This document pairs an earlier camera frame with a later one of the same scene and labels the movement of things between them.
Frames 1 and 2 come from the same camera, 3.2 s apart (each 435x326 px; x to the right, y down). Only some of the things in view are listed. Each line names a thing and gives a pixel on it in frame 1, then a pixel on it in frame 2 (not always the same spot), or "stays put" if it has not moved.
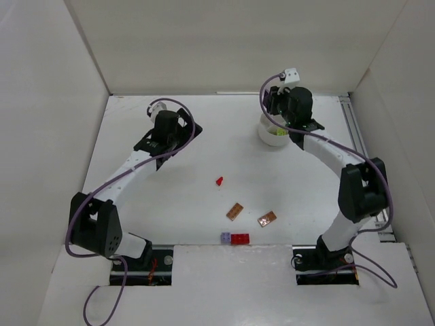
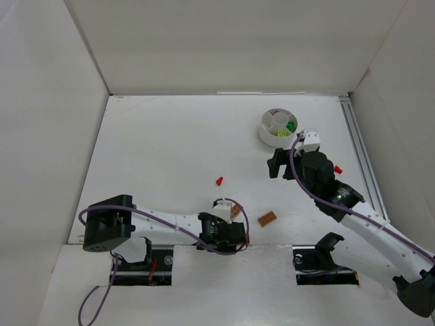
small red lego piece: x=219 y=180 stays put
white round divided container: x=271 y=133 stays put
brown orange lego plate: x=266 y=219 stays put
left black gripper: x=189 y=121 → x=238 y=233
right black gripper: x=272 y=100 → x=287 y=166
